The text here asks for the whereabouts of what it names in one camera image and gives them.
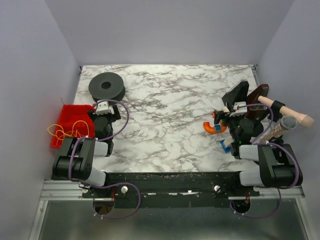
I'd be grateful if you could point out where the black cable spool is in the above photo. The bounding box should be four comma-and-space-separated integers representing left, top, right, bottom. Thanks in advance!
88, 72, 126, 102

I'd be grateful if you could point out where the yellow wire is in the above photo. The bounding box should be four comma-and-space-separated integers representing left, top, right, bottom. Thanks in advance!
47, 120, 91, 147

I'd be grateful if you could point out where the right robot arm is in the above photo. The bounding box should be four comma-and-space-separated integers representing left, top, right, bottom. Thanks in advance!
212, 110, 303, 189

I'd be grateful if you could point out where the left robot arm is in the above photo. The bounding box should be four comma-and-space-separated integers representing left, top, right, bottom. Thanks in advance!
52, 105, 121, 187

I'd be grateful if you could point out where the brown triangular stand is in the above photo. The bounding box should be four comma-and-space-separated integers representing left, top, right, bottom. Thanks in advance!
244, 84, 271, 120

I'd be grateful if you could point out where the blue white toy block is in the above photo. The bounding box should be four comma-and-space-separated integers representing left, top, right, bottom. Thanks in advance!
220, 137, 234, 153

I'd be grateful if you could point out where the orange curved toy track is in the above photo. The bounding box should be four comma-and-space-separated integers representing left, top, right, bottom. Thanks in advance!
202, 110, 227, 134

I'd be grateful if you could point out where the red plastic bin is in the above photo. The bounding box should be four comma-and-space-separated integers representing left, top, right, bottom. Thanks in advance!
47, 104, 95, 149

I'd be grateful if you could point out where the black triangular stand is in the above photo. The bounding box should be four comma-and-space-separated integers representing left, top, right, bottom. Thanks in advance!
222, 79, 250, 111

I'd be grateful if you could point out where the grey microphone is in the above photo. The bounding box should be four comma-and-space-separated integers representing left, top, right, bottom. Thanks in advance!
259, 115, 298, 143

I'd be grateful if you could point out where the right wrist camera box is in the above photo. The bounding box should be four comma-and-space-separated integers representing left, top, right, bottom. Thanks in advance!
222, 101, 248, 117

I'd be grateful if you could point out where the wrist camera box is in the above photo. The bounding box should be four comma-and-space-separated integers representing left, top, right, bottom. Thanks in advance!
93, 100, 111, 116
222, 101, 248, 117

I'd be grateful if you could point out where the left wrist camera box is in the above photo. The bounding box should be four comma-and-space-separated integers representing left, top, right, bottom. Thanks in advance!
93, 100, 111, 116

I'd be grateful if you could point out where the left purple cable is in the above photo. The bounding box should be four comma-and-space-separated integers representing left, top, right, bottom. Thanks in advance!
67, 99, 142, 220

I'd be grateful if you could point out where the beige handle with black clamp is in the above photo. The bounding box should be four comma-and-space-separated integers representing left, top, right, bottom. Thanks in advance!
258, 96, 314, 128

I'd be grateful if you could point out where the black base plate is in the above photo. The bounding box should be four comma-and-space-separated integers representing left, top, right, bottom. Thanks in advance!
82, 171, 260, 209

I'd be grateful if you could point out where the aluminium rail frame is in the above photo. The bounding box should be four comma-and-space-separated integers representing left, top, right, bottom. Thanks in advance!
29, 180, 317, 240

